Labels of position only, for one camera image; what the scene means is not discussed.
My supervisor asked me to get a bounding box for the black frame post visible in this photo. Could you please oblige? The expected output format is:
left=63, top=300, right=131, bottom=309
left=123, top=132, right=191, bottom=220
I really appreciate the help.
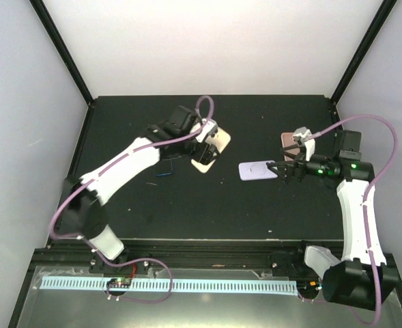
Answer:
left=29, top=0, right=94, bottom=106
left=330, top=0, right=397, bottom=105

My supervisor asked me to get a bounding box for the right black frame post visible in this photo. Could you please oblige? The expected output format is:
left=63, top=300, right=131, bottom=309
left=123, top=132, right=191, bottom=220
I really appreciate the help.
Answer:
left=330, top=0, right=397, bottom=105

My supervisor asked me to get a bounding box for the light blue slotted cable duct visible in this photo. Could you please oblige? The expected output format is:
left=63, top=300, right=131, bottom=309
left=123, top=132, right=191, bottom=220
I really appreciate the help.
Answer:
left=40, top=276, right=298, bottom=296

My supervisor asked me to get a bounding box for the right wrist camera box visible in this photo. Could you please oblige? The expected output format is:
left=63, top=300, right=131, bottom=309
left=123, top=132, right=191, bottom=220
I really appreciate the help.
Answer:
left=293, top=126, right=315, bottom=162

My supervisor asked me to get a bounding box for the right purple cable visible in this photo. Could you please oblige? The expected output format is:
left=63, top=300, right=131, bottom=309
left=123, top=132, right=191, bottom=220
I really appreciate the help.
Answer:
left=309, top=114, right=401, bottom=325

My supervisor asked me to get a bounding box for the beige cased phone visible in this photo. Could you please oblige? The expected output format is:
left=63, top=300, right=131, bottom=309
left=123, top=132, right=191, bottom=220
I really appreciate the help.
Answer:
left=191, top=128, right=231, bottom=174

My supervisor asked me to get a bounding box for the small circuit board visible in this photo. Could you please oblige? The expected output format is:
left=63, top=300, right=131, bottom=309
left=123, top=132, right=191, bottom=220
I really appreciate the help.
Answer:
left=106, top=277, right=132, bottom=288

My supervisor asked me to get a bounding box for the purple loop cable at base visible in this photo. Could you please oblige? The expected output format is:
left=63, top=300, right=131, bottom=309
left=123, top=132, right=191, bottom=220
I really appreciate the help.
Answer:
left=104, top=256, right=175, bottom=304

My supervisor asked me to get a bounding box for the left black frame post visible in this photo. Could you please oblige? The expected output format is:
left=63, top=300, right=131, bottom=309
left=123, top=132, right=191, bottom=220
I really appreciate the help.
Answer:
left=29, top=0, right=94, bottom=106

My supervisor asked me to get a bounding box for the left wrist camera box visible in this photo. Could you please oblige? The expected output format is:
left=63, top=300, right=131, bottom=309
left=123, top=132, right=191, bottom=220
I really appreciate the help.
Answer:
left=195, top=118, right=218, bottom=143

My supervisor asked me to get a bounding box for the pink phone case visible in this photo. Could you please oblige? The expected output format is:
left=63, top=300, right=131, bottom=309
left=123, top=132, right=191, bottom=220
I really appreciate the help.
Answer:
left=281, top=132, right=300, bottom=155

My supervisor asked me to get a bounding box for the lavender cased phone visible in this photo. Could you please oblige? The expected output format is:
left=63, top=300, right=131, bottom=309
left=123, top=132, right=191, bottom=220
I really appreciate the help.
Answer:
left=238, top=161, right=278, bottom=181

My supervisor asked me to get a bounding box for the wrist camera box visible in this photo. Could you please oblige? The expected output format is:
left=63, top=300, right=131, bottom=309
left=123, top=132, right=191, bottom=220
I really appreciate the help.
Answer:
left=195, top=118, right=218, bottom=143
left=293, top=126, right=315, bottom=162

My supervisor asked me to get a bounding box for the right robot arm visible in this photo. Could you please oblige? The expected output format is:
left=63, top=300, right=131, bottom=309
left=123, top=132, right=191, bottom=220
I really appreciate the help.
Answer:
left=266, top=127, right=399, bottom=310

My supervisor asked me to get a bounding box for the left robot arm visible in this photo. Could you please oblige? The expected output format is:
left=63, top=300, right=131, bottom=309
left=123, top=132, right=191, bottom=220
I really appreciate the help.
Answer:
left=56, top=106, right=231, bottom=273

